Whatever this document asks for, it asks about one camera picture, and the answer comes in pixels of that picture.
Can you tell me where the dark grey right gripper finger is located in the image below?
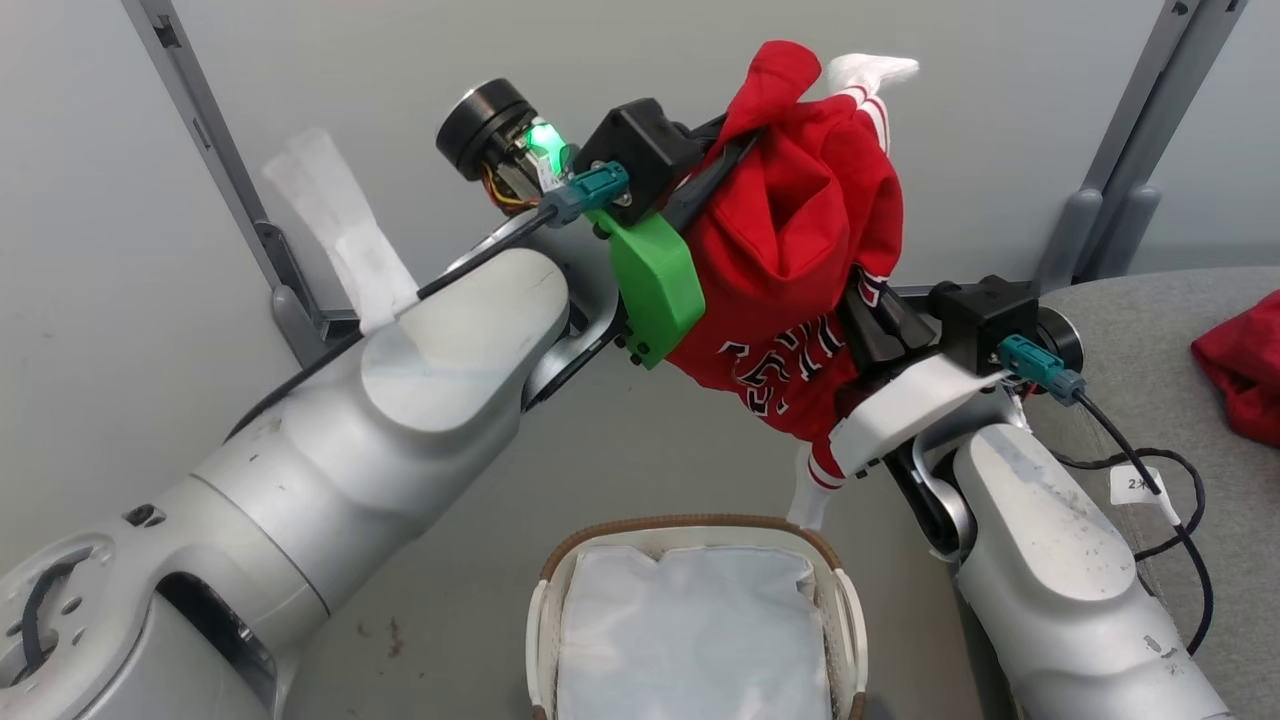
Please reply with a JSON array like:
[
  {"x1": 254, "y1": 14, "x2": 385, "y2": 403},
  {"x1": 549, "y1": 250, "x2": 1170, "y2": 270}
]
[
  {"x1": 838, "y1": 280, "x2": 906, "y2": 393},
  {"x1": 872, "y1": 270, "x2": 941, "y2": 353}
]

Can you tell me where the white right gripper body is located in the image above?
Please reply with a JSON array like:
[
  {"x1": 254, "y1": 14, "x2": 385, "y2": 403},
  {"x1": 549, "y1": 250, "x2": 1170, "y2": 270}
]
[{"x1": 828, "y1": 355, "x2": 1013, "y2": 479}]

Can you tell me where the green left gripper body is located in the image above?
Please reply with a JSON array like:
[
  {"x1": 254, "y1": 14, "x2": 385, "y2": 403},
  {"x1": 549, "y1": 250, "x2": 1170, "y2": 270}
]
[{"x1": 584, "y1": 207, "x2": 708, "y2": 372}]

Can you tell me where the red jersey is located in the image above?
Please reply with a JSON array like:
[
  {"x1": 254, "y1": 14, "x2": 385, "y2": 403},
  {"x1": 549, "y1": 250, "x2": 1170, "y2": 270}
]
[{"x1": 664, "y1": 40, "x2": 921, "y2": 531}]

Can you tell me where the plain red garment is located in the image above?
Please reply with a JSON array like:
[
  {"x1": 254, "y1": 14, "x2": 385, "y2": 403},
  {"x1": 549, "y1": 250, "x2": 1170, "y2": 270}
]
[{"x1": 1189, "y1": 289, "x2": 1280, "y2": 449}]

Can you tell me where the grey fabric sofa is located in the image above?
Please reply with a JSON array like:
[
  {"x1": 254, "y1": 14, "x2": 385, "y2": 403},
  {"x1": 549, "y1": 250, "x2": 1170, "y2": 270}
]
[{"x1": 1028, "y1": 265, "x2": 1280, "y2": 720}]

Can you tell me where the white wicker laundry basket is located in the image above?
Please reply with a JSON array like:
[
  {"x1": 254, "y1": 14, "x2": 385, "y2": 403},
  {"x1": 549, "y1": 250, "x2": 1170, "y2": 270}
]
[{"x1": 526, "y1": 514, "x2": 870, "y2": 720}]

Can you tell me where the white tape strip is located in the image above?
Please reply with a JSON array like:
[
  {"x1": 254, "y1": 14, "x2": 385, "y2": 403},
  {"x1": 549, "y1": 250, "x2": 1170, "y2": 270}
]
[{"x1": 261, "y1": 127, "x2": 422, "y2": 337}]

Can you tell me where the white basket liner cloth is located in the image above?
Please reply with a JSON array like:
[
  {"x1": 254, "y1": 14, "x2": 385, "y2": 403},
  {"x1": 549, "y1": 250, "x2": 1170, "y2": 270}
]
[{"x1": 555, "y1": 545, "x2": 836, "y2": 720}]

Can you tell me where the black right cable, teal plug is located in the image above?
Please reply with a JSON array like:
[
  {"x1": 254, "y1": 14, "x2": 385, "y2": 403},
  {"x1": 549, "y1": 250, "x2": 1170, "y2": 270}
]
[{"x1": 997, "y1": 334, "x2": 1217, "y2": 658}]

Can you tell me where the black cable, teal plug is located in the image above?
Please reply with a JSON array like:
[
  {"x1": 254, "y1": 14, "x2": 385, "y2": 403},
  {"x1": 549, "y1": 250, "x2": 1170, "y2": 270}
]
[
  {"x1": 227, "y1": 162, "x2": 632, "y2": 442},
  {"x1": 997, "y1": 334, "x2": 1217, "y2": 658}
]

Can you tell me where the black left cable, teal plug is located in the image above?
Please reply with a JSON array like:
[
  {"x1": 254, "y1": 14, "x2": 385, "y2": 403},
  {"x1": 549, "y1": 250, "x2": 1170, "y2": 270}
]
[{"x1": 227, "y1": 162, "x2": 632, "y2": 442}]

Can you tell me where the white cable label tag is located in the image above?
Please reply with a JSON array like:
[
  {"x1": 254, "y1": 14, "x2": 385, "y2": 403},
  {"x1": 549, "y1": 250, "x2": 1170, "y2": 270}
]
[{"x1": 1108, "y1": 464, "x2": 1183, "y2": 528}]

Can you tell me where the grey partition post pair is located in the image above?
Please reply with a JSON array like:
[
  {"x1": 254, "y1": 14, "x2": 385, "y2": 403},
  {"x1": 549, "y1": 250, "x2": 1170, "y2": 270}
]
[{"x1": 1033, "y1": 0, "x2": 1251, "y2": 293}]

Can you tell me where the grey partition post with foot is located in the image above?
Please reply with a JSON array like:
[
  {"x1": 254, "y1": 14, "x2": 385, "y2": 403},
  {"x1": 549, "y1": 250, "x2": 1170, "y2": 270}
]
[{"x1": 120, "y1": 0, "x2": 363, "y2": 369}]

